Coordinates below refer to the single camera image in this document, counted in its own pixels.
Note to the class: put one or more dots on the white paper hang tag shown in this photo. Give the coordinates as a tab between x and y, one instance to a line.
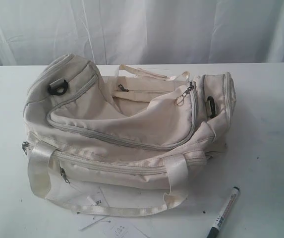
85	220

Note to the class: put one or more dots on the green and white marker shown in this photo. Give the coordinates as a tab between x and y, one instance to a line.
224	212

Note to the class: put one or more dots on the cream fabric duffel bag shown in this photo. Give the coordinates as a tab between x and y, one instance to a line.
136	129

